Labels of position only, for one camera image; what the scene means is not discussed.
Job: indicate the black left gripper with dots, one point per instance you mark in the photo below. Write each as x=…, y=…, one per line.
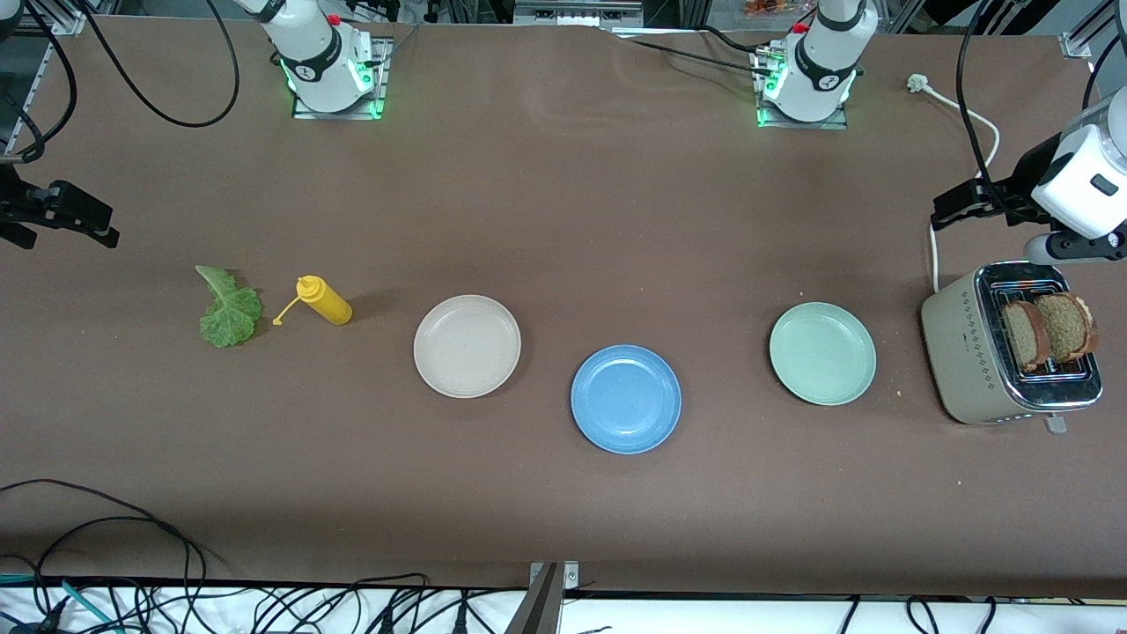
x=1027, y=173

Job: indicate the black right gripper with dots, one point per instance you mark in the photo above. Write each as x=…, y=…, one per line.
x=18, y=204

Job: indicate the brown bread slice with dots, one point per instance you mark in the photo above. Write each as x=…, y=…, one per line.
x=1067, y=326
x=1021, y=339

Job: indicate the green lettuce leaf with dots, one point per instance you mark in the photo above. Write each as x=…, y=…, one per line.
x=231, y=313

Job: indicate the yellow squeeze bottle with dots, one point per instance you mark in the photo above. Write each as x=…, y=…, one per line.
x=327, y=302

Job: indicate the blue round plate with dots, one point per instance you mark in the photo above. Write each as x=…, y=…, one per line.
x=626, y=399

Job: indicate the green round plate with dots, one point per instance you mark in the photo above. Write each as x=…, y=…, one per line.
x=822, y=353

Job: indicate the beige round plate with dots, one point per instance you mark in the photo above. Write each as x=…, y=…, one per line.
x=467, y=346

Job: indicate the beige chrome toaster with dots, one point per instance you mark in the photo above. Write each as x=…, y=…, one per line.
x=964, y=352

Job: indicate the colourful snack packet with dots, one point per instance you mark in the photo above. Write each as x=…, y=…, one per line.
x=775, y=8

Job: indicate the grey power strip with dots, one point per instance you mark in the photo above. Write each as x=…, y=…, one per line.
x=577, y=13

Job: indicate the white lower shelf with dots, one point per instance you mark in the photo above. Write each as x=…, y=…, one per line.
x=704, y=621

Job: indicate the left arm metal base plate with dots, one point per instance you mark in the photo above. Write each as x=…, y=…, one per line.
x=801, y=125

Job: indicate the aluminium corner bracket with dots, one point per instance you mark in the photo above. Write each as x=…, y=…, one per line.
x=1076, y=44

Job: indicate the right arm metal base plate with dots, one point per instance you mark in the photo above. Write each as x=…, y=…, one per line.
x=379, y=88

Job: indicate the metal table edge bracket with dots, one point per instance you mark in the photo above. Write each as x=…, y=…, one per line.
x=553, y=574

